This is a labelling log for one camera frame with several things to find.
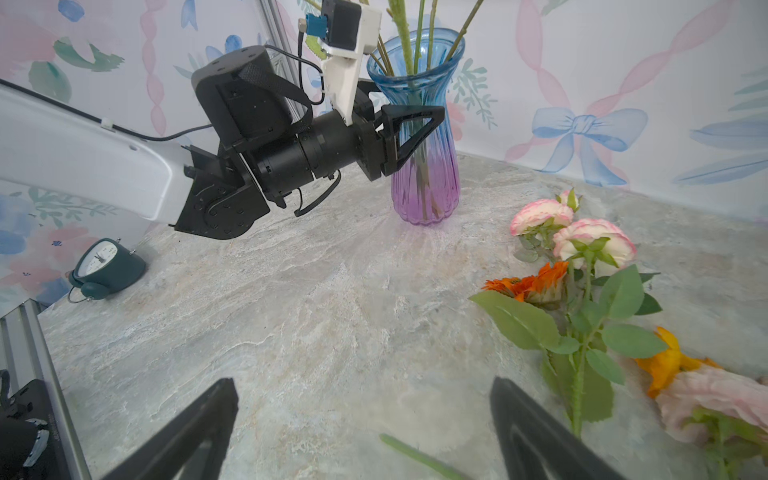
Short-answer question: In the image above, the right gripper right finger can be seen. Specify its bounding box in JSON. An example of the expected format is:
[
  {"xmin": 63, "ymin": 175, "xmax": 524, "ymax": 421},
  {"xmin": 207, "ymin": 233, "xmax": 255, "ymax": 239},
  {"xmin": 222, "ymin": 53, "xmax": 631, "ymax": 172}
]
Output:
[{"xmin": 490, "ymin": 377, "xmax": 622, "ymax": 480}]

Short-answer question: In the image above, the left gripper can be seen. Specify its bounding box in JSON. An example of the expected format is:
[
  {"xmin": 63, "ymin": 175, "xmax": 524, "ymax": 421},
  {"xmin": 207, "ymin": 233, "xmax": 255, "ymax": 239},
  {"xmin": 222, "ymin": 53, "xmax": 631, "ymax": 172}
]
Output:
[{"xmin": 352, "ymin": 80, "xmax": 445, "ymax": 181}]

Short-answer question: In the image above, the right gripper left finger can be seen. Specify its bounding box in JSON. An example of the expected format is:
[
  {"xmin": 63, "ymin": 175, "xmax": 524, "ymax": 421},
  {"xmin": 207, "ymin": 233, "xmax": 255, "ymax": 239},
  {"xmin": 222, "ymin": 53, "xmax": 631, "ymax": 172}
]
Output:
[{"xmin": 106, "ymin": 378, "xmax": 239, "ymax": 479}]

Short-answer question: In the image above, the blue purple glass vase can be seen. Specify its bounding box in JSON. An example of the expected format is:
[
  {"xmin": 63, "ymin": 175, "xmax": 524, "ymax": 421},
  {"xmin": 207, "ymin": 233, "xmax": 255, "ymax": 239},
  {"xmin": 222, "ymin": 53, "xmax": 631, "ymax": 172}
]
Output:
[{"xmin": 367, "ymin": 27, "xmax": 466, "ymax": 227}]

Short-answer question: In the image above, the orange gerbera stem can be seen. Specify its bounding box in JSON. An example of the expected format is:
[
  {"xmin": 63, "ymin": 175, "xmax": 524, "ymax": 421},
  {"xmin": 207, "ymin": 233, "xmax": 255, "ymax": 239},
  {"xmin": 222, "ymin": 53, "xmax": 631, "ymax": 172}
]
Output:
[{"xmin": 377, "ymin": 260, "xmax": 570, "ymax": 480}]

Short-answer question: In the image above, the pink ranunculus spray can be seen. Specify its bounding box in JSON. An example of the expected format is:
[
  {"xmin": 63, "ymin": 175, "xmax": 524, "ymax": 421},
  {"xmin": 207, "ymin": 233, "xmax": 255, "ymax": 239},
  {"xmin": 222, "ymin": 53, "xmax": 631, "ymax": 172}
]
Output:
[{"xmin": 509, "ymin": 188, "xmax": 670, "ymax": 439}]

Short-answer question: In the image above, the yellow rose stem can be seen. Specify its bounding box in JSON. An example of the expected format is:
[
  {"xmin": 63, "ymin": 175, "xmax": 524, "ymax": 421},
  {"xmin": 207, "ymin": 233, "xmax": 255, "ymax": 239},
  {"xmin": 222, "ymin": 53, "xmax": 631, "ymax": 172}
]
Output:
[{"xmin": 388, "ymin": 0, "xmax": 414, "ymax": 76}]

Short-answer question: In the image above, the white rose bud stem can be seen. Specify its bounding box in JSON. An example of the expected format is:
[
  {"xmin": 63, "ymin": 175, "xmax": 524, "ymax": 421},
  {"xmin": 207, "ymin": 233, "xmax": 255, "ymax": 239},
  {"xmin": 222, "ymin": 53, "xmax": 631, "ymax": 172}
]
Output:
[{"xmin": 445, "ymin": 0, "xmax": 484, "ymax": 62}]

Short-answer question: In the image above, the pink rose stem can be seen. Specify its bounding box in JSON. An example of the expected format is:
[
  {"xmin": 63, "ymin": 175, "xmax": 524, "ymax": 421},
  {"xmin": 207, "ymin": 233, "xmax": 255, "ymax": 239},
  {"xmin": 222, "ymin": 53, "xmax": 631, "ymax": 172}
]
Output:
[{"xmin": 425, "ymin": 0, "xmax": 438, "ymax": 71}]

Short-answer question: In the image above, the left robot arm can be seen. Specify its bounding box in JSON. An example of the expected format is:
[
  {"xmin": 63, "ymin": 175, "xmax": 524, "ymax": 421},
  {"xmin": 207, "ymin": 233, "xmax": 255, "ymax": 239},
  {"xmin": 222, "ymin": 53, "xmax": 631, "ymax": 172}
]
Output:
[{"xmin": 1, "ymin": 46, "xmax": 445, "ymax": 240}]

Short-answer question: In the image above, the orange poppy green leaves stem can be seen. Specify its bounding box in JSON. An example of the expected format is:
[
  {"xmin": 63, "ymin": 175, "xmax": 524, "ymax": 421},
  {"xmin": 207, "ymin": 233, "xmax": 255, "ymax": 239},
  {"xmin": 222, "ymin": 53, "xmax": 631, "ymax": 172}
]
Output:
[{"xmin": 635, "ymin": 327, "xmax": 721, "ymax": 399}]

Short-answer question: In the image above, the pink carnation stem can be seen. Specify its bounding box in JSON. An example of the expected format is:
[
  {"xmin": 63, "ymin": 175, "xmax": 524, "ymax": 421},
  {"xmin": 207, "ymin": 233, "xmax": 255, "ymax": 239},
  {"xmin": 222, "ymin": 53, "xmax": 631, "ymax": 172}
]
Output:
[{"xmin": 655, "ymin": 365, "xmax": 768, "ymax": 480}]

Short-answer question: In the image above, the small green alarm clock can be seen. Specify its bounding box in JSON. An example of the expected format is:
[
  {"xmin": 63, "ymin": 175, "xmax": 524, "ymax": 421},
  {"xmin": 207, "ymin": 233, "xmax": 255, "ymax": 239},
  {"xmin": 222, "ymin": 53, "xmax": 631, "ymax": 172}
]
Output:
[{"xmin": 68, "ymin": 238, "xmax": 147, "ymax": 300}]

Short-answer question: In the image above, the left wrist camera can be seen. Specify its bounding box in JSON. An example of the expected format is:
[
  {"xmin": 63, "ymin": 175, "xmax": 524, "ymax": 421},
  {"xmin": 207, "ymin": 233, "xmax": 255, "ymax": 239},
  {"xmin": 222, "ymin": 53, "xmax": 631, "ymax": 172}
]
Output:
[{"xmin": 298, "ymin": 1, "xmax": 382, "ymax": 126}]

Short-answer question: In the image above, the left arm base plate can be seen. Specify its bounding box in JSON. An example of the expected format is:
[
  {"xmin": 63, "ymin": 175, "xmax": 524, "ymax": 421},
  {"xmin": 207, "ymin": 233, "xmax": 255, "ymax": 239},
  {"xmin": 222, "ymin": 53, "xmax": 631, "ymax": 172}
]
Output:
[{"xmin": 1, "ymin": 369, "xmax": 72, "ymax": 479}]

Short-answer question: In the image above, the aluminium rail frame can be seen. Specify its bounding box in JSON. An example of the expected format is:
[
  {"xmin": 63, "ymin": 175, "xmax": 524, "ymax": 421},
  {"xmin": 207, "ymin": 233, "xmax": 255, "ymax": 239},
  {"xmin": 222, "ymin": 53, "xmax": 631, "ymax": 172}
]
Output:
[{"xmin": 1, "ymin": 299, "xmax": 91, "ymax": 479}]

